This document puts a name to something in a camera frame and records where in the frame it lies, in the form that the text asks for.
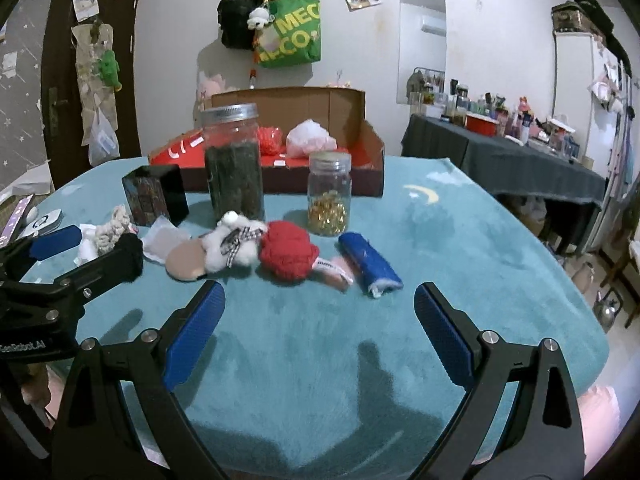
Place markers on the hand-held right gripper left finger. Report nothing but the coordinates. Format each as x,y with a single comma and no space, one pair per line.
195,330

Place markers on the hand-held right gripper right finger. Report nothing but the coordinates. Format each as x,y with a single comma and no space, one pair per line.
445,335

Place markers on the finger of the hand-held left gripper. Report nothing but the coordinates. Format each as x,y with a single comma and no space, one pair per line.
85,285
55,242

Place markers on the beige crochet scrunchie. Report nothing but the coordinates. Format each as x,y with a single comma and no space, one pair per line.
112,230

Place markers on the white plush bear checked bow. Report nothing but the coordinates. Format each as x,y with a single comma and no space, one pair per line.
220,245

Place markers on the red knitted piece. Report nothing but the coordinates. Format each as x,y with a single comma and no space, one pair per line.
287,250

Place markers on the cardboard box with red lining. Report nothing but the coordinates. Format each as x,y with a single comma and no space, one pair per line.
320,105

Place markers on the phone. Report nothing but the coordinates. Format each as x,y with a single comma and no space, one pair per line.
17,217

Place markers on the beige round puff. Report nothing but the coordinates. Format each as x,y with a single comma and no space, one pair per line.
184,260

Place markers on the translucent white packet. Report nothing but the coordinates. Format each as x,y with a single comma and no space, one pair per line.
160,240

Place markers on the blue rolled cloth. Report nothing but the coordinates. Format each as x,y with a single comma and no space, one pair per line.
370,260

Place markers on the black patterned tin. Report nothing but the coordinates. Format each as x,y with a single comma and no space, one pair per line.
150,195

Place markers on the white plastic bag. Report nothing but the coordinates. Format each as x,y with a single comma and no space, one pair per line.
102,137

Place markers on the teal blanket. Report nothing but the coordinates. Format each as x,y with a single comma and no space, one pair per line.
310,360

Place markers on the pink item with label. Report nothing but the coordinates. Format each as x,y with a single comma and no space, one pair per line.
335,272

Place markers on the large jar with dark contents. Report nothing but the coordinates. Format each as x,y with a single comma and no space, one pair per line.
235,175

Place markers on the metal kettle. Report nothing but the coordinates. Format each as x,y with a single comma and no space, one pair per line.
607,312

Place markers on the dark brown door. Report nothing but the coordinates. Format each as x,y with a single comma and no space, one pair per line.
130,85

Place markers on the green plush toy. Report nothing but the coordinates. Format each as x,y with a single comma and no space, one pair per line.
110,70

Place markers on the small jar with gold pieces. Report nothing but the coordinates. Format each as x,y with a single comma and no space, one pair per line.
329,195

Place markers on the table with dark cloth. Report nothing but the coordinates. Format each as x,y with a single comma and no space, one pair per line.
500,160

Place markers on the pink plush toy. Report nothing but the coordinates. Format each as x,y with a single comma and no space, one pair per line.
207,87

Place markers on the white mesh bath pouf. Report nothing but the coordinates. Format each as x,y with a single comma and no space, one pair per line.
310,137

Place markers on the cluster of cosmetic bottles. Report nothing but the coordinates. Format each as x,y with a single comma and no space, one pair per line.
520,120

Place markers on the photo on door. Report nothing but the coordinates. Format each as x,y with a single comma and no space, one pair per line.
85,0

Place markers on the small red-capped bottle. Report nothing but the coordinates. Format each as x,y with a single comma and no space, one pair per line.
253,79

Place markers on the white fridge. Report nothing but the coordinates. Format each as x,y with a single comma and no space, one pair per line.
570,90

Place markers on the black hanging bag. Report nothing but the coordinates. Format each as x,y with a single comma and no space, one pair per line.
235,20

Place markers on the hanging clothes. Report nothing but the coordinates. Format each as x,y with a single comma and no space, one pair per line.
612,90

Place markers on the small white hanging plush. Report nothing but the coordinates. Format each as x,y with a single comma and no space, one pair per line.
259,17

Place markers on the green tote bag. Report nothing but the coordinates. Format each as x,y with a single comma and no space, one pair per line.
290,35

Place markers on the patterned suitcase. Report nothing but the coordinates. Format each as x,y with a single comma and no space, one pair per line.
567,17

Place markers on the black bag on fridge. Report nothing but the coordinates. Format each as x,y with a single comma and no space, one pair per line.
597,12

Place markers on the wall mirror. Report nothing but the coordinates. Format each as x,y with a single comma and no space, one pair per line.
420,60

